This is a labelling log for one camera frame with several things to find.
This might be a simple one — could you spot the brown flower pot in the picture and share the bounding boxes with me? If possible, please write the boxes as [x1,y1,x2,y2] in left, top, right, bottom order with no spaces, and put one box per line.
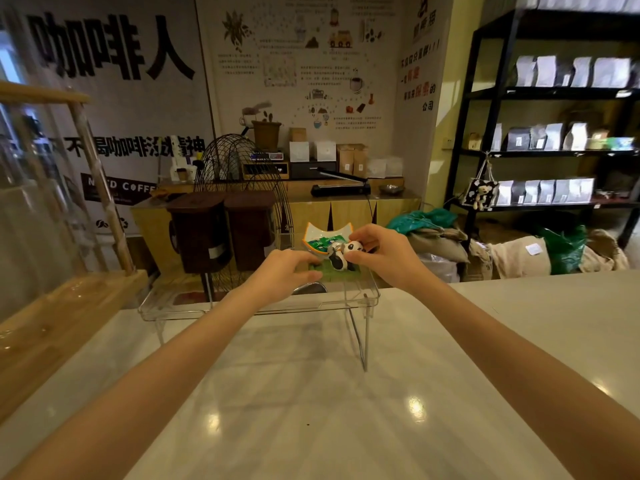
[251,120,283,152]

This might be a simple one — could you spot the panda print tote bag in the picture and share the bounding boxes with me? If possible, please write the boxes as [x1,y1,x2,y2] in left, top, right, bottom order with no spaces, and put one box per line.
[462,154,500,212]

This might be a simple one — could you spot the white illustrated coffee poster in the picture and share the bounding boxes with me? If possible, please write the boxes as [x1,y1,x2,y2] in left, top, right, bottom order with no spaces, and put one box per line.
[195,0,406,145]

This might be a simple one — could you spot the black wire fan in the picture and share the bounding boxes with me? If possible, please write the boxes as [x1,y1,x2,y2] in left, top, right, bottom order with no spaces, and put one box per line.
[193,134,295,301]

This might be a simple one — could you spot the brown plastic bin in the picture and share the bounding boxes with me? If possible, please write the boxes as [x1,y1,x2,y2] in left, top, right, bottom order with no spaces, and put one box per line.
[224,191,277,272]
[166,192,232,274]

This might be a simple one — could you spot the brown paper bags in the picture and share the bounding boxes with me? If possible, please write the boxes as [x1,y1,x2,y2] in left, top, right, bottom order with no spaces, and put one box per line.
[336,144,369,178]

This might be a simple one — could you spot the person's left hand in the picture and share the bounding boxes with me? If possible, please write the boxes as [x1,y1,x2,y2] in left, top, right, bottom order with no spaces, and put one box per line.
[239,249,324,312]

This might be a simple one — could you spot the black heat sealer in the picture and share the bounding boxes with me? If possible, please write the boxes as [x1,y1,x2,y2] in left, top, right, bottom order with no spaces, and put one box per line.
[310,170,372,198]

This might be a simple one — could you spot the white tabletop dispenser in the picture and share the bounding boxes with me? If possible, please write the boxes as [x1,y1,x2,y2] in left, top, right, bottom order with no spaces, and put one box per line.
[169,136,199,183]

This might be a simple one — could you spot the wooden drawer box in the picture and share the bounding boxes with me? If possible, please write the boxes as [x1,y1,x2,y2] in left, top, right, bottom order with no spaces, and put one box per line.
[242,161,291,181]

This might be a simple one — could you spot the narrow white text banner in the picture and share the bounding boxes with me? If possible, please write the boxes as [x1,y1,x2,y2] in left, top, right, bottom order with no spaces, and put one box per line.
[394,0,455,195]

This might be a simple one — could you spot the person's left forearm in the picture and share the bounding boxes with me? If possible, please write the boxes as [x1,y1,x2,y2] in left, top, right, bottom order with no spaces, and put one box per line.
[0,286,264,480]

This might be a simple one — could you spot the white banner with black characters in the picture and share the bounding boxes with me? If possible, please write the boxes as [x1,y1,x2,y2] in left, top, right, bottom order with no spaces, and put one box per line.
[10,0,217,236]

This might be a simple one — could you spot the dark green plastic bag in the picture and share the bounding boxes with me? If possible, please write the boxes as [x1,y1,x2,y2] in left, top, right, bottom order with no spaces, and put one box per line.
[539,225,589,276]

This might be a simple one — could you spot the clear acrylic stand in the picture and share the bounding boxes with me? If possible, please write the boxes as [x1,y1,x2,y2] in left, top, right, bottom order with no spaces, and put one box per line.
[137,250,381,373]

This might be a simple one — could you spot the wooden rack frame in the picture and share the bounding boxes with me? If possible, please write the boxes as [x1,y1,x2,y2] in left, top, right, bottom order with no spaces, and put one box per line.
[0,80,149,426]

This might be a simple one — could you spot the clear glass container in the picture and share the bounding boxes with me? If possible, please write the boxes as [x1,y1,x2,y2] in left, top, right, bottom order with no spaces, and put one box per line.
[0,130,98,323]

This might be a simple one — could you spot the black metal shelf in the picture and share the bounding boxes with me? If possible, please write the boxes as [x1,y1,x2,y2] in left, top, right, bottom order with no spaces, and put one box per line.
[444,9,640,250]

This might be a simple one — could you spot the white paper bags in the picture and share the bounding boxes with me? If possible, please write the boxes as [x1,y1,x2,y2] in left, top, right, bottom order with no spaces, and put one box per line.
[367,156,404,179]

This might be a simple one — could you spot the green grass figurine base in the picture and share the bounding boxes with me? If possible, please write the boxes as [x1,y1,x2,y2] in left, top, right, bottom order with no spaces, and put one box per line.
[308,260,362,283]

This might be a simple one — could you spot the black white panda figurine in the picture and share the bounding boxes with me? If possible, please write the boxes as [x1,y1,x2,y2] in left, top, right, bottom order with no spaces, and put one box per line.
[327,240,366,272]

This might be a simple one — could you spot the row of grey coffee bags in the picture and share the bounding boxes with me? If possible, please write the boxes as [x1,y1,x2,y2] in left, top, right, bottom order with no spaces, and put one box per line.
[515,55,640,89]
[492,122,589,152]
[496,178,596,206]

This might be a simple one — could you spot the clear plastic bag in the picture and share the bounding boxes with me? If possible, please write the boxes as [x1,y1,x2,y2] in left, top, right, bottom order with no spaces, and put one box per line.
[419,254,460,284]

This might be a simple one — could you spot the person's right hand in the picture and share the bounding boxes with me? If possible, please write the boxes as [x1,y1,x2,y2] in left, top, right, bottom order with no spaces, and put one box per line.
[344,224,426,295]

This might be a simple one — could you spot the black drawer box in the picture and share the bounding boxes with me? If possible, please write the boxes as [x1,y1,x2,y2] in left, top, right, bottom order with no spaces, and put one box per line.
[290,161,338,180]

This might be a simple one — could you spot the wooden counter cabinet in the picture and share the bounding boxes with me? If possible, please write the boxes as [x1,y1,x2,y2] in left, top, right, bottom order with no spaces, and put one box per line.
[131,178,423,291]

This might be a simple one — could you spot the person's right forearm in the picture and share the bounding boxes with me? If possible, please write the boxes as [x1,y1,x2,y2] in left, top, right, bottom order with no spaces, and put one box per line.
[406,265,640,480]

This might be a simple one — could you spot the burlap sack with white label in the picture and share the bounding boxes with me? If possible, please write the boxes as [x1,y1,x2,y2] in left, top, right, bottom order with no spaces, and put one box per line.
[469,236,552,281]

